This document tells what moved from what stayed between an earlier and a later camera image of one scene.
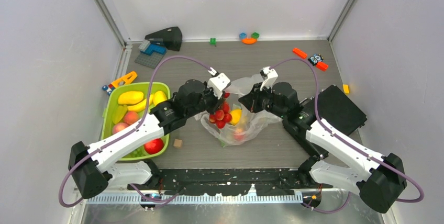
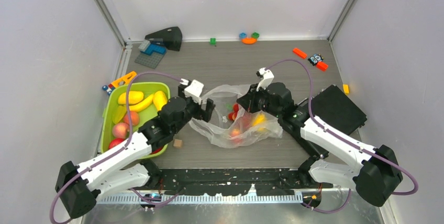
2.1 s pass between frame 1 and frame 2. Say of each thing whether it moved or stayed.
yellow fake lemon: moved
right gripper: stayed
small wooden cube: stayed
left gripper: moved
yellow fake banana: stayed
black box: stayed
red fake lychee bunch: moved
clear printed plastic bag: moved
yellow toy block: stayed
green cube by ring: stayed
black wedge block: stayed
